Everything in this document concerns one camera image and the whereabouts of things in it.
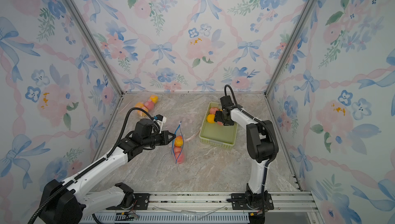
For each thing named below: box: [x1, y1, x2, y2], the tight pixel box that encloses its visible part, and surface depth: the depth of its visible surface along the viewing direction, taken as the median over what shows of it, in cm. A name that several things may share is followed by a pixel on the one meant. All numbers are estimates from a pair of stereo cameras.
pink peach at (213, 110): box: [209, 106, 220, 115], surface depth 105 cm
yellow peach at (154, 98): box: [149, 95, 159, 104], surface depth 112 cm
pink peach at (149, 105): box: [144, 99, 155, 111], surface depth 110 cm
